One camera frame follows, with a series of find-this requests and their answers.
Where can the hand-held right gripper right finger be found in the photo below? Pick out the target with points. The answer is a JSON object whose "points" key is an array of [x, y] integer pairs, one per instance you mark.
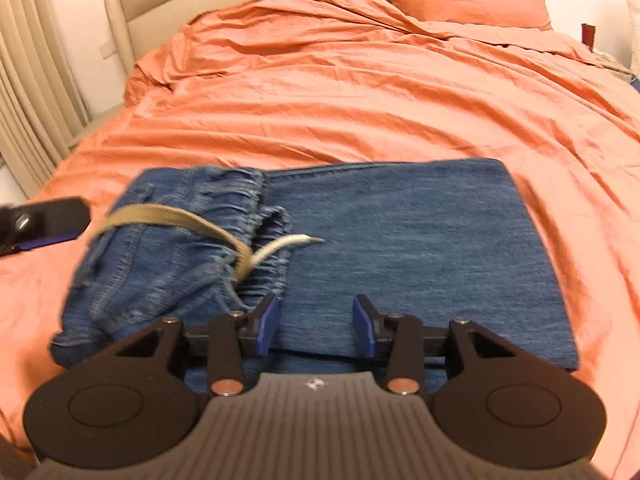
{"points": [[363, 326]]}

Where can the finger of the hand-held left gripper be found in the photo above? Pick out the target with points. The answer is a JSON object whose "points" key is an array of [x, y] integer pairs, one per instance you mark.
{"points": [[50, 220]]}

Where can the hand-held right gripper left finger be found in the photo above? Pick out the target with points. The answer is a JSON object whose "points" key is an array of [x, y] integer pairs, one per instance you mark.
{"points": [[265, 326]]}

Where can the blue denim pants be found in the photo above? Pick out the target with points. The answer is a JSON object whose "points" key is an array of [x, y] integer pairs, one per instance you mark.
{"points": [[400, 240]]}

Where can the beige pleated curtain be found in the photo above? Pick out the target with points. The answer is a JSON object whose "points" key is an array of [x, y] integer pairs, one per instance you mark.
{"points": [[30, 75]]}

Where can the orange duvet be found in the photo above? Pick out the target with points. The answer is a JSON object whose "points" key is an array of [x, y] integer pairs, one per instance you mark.
{"points": [[350, 95]]}

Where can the beige nightstand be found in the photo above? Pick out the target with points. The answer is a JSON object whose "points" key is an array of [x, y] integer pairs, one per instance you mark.
{"points": [[612, 64]]}

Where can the white wall socket plate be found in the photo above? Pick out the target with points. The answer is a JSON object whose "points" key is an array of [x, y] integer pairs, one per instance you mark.
{"points": [[107, 49]]}

